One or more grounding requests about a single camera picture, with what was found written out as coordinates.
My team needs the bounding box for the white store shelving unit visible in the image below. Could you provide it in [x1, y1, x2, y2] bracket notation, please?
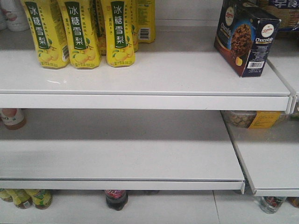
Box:
[0, 0, 299, 224]

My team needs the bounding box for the yellow pear drink bottle right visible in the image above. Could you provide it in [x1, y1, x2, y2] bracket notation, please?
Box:
[101, 0, 135, 68]

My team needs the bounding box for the yellow pear drink bottle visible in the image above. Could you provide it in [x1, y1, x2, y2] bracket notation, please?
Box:
[131, 0, 156, 52]
[21, 0, 70, 69]
[101, 0, 135, 68]
[58, 0, 101, 69]

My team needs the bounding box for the yellow pear drink bottle back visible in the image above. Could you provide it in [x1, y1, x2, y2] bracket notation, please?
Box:
[131, 0, 156, 52]

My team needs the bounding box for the dark cola bottle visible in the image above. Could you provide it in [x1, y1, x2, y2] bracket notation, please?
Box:
[104, 190, 128, 211]

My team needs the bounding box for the yellow pear drink bottle middle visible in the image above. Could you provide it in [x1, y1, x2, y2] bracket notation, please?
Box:
[58, 0, 101, 69]

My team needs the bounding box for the clear plastic cookie tub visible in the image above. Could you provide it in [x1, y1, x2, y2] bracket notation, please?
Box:
[221, 111, 289, 129]

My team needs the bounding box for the yellow pear drink bottle left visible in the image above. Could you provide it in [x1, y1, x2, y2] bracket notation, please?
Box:
[21, 0, 70, 69]

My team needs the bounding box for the peach juice bottle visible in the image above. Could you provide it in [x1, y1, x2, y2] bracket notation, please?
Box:
[0, 108, 26, 130]

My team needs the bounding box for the green tea bottle right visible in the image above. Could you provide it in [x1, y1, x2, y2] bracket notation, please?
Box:
[25, 189, 52, 210]

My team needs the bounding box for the green tea bottle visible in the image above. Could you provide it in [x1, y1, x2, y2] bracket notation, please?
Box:
[5, 189, 33, 209]
[25, 189, 52, 210]

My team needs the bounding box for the clear can bottom right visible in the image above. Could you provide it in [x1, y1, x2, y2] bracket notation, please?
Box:
[259, 196, 287, 214]

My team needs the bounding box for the green tea bottle left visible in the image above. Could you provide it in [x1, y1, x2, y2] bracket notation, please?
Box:
[5, 189, 33, 209]

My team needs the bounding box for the white pink bottle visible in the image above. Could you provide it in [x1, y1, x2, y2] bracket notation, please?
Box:
[0, 0, 29, 32]

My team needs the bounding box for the breakfast biscuit blue pack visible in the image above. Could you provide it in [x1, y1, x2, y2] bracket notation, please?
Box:
[256, 0, 299, 32]

